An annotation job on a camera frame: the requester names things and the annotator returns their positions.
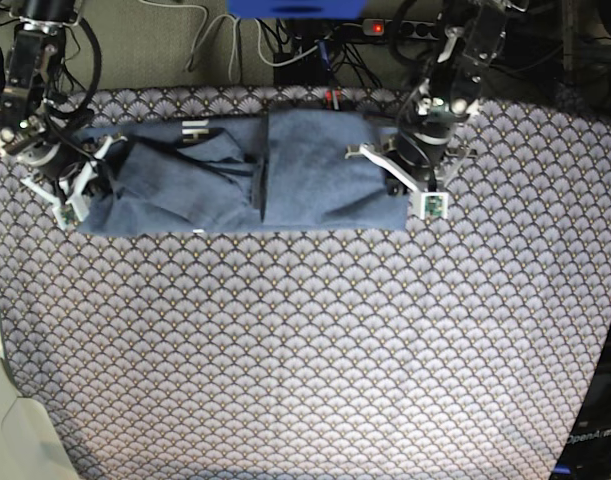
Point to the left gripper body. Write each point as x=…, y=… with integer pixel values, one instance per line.
x=418, y=143

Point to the blue box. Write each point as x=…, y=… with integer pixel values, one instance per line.
x=297, y=9

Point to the red black table clamp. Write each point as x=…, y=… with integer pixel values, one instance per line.
x=333, y=99

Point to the black power strip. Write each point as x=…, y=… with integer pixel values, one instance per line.
x=378, y=30

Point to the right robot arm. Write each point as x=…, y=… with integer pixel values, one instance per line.
x=30, y=74

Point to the blue T-shirt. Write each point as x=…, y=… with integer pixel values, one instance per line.
x=284, y=171

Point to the black OpenArm box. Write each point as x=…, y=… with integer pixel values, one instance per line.
x=587, y=452

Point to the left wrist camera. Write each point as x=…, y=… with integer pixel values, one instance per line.
x=429, y=205

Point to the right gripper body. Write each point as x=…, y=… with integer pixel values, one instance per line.
x=36, y=146

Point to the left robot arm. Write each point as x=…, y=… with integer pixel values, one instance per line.
x=446, y=90

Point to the fan patterned tablecloth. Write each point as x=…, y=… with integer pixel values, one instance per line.
x=457, y=349

